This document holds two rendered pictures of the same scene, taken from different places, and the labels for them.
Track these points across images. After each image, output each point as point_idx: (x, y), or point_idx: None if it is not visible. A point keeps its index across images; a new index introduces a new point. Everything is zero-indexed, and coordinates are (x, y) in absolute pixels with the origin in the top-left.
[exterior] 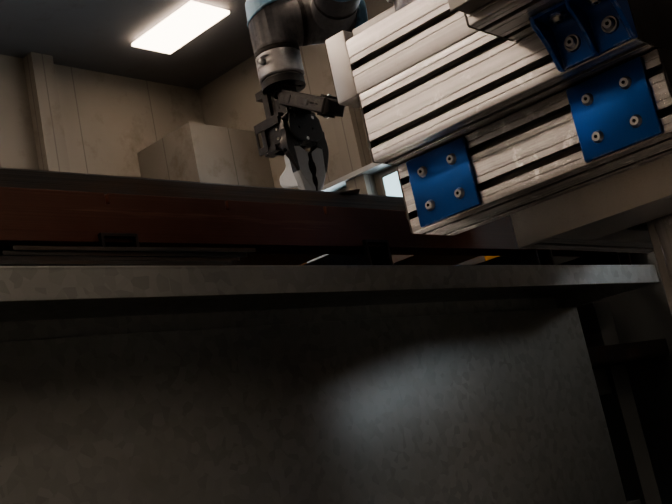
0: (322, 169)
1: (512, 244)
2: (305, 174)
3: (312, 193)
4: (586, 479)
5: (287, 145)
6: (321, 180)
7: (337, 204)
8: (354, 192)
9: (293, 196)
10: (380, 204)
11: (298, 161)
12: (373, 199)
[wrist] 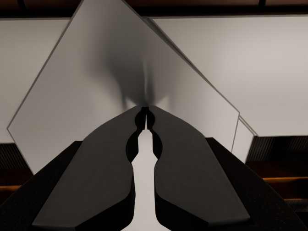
0: (95, 143)
1: None
2: (182, 126)
3: (244, 14)
4: None
5: (295, 213)
6: (118, 120)
7: (162, 14)
8: (95, 9)
9: (301, 13)
10: (8, 17)
11: (213, 155)
12: (24, 17)
